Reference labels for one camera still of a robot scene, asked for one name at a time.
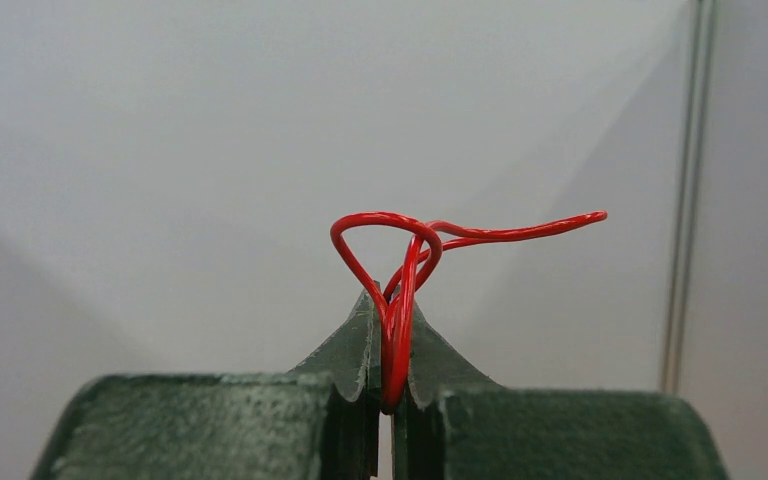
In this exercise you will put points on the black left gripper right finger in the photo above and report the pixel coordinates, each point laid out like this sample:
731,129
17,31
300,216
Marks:
420,429

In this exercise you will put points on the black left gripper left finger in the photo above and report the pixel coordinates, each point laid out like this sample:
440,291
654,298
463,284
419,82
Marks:
350,357

